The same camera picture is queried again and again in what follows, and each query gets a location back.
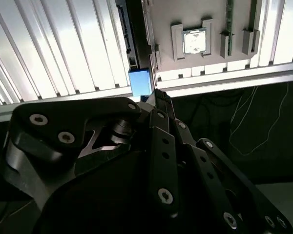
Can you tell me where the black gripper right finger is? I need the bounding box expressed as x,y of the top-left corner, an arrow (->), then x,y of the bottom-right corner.
156,89 -> 293,234

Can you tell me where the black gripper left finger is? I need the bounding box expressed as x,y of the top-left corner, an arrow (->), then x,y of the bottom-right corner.
0,97 -> 179,219

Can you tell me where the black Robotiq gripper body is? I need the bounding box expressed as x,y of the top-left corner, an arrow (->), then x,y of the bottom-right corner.
35,149 -> 225,234

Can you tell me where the hard disk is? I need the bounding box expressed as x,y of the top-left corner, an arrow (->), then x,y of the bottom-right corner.
115,0 -> 159,102

